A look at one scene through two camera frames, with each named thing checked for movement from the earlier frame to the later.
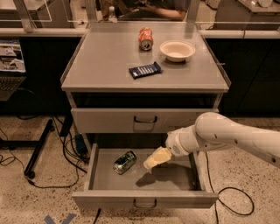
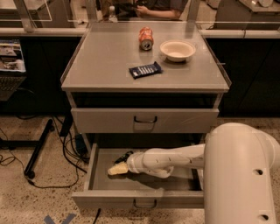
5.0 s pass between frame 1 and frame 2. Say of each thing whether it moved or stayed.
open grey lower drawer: stayed
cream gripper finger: moved
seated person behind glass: stayed
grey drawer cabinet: stayed
